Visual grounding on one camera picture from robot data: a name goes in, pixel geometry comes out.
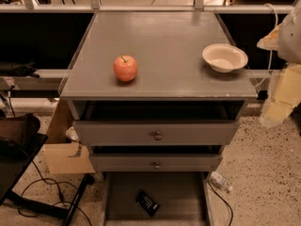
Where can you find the metal frame rail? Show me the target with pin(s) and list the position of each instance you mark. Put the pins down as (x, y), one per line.
(147, 7)

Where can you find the red apple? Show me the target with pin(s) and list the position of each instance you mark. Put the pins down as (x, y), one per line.
(125, 68)

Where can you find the grey top drawer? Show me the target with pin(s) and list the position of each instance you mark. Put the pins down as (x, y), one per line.
(128, 133)

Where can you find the grey drawer cabinet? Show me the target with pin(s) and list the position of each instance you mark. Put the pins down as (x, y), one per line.
(173, 81)

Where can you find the grey bottom drawer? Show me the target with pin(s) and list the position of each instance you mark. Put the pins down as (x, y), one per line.
(182, 196)

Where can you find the grey middle drawer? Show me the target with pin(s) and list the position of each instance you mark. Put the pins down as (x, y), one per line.
(155, 162)

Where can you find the dark blue rxbar wrapper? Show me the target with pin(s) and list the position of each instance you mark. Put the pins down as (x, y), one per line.
(147, 203)

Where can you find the grey drawer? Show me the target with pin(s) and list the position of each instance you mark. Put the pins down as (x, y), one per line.
(128, 133)
(155, 162)
(182, 196)

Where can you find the black monitor stand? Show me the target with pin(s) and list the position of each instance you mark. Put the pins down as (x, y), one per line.
(28, 188)

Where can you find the brown bag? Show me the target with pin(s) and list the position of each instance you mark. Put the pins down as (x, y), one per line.
(16, 134)

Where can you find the white paper bowl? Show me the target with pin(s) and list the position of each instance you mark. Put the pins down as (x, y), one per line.
(224, 58)

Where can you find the clear plastic bottle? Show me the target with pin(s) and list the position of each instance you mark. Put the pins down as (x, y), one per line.
(221, 182)

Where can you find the black cloth on rail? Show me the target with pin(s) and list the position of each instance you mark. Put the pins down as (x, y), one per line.
(15, 69)

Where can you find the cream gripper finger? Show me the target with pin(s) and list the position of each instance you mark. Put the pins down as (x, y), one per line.
(270, 41)
(285, 96)

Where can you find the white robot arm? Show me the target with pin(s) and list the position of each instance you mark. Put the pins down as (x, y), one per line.
(285, 39)

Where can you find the cardboard box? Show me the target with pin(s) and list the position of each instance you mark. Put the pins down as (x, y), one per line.
(63, 154)

